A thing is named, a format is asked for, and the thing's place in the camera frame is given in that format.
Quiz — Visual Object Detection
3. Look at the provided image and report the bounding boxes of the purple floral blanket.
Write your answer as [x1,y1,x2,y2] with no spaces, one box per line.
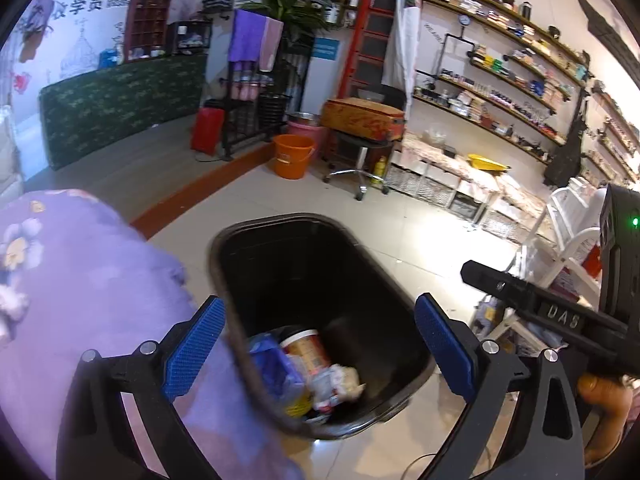
[0,189,306,480]

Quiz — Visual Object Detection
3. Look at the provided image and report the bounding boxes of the green floral mattress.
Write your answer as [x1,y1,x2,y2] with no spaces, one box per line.
[39,52,208,171]

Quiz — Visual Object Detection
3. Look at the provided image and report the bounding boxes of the black metal rack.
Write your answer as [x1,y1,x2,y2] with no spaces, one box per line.
[220,35,311,158]

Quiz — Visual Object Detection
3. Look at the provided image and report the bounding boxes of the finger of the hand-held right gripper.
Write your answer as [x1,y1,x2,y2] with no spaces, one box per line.
[460,260,631,356]

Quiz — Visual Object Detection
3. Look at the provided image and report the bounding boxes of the white plastic bag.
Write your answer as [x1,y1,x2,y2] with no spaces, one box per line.
[310,364,367,411]

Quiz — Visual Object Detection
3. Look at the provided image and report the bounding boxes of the purple towel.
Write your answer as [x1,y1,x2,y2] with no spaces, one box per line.
[229,9,271,63]

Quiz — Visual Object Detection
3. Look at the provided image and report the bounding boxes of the black tower wall decoration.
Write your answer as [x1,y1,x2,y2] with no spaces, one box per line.
[542,0,626,188]

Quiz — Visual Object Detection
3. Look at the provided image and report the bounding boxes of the dark brown waste bin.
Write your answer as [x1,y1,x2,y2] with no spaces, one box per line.
[207,213,436,442]

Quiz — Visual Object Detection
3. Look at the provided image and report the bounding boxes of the yellow tray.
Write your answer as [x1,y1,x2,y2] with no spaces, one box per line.
[467,154,508,171]

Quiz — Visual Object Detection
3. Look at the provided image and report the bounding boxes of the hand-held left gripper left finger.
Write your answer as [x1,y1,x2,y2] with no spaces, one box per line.
[55,295,227,480]

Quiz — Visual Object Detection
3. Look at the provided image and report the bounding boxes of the white crib frame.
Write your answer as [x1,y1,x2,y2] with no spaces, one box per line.
[487,187,608,341]

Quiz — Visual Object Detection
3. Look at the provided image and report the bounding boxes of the black pipe with gauge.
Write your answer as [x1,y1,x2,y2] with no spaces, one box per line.
[440,12,481,81]

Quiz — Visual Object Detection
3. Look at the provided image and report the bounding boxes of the red ladder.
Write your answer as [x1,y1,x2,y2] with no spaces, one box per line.
[336,0,403,101]

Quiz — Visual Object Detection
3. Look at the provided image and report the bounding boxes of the large wall poster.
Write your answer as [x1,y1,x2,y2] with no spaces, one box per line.
[15,0,211,96]

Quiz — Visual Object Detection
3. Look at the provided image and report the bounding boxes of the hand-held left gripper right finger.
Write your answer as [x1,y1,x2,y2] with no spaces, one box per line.
[414,292,586,480]

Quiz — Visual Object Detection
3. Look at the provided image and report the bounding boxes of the red bag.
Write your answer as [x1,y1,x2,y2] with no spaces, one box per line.
[191,106,226,156]

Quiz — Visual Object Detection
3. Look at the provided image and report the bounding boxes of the blue wall sign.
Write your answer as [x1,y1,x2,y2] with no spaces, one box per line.
[312,36,341,66]

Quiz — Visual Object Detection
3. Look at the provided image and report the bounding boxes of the orange bucket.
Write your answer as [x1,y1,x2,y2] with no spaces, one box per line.
[272,134,317,180]

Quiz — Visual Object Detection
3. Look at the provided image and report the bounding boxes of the blue plastic packet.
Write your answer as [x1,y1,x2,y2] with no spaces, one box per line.
[249,334,307,417]

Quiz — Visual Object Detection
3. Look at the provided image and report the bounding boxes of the pink towel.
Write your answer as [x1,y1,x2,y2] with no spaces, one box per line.
[259,17,285,73]

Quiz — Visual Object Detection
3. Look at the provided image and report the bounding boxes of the black swivel stool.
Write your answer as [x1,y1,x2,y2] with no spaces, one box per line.
[322,132,396,201]

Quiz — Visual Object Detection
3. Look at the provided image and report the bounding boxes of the low cabinet with baskets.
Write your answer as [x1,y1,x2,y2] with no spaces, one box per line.
[385,160,541,241]

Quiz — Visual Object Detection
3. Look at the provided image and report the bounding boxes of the white hanging cloth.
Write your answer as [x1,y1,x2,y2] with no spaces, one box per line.
[385,0,421,93]

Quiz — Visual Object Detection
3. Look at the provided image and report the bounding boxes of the red paper cup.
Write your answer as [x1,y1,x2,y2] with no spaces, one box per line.
[279,329,332,378]

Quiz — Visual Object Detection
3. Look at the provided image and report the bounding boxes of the person's right hand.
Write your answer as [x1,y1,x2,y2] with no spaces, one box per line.
[575,375,636,466]

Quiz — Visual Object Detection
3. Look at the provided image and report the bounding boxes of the black display box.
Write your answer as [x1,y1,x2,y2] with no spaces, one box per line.
[167,20,213,56]

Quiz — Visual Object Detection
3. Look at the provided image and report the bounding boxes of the pink basin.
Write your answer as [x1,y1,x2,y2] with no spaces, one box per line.
[286,119,328,158]

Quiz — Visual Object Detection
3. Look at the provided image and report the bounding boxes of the wall shelves with products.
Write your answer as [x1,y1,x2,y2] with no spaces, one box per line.
[415,0,640,186]

